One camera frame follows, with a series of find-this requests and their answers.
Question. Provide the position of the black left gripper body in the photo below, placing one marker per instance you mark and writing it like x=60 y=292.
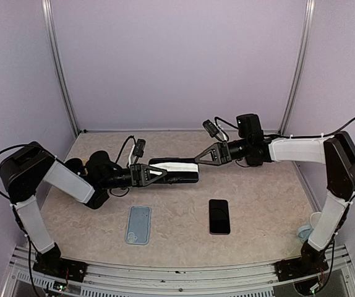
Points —
x=136 y=175

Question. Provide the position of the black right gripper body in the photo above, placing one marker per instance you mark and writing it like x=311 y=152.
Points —
x=225 y=152

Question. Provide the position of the black phone case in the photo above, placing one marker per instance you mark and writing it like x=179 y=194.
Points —
x=176 y=177

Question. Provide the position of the dark blue phone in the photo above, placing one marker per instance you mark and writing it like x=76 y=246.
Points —
x=177 y=167

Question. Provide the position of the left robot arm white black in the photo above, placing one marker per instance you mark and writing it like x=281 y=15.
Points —
x=87 y=182

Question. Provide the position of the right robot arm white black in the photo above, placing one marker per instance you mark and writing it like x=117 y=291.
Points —
x=336 y=151

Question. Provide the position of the light blue phone case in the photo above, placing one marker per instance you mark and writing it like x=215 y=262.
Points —
x=138 y=226

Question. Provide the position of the black phone centre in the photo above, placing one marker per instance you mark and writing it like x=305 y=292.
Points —
x=219 y=222

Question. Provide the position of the beige saucer plate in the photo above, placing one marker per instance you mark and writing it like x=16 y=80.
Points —
x=84 y=168

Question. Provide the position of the black mug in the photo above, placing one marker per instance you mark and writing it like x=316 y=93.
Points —
x=75 y=165

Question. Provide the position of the white cup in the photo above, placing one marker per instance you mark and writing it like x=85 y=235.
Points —
x=314 y=219

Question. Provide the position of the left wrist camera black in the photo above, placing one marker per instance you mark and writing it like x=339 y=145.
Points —
x=136 y=152

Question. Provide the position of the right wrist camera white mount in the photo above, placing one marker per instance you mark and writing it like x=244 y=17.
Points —
x=215 y=131

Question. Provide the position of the right aluminium frame post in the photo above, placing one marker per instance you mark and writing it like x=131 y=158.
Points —
x=299 y=67

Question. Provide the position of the aluminium frame post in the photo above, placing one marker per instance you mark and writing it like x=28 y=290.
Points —
x=53 y=42
x=299 y=67

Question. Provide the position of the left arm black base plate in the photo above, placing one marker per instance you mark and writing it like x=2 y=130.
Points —
x=70 y=270

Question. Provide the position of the aluminium front rail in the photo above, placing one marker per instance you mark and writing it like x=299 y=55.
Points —
x=267 y=278

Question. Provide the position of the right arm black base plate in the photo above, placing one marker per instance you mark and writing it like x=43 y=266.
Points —
x=290 y=269

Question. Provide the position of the left aluminium frame post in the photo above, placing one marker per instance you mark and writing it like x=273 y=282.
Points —
x=53 y=42

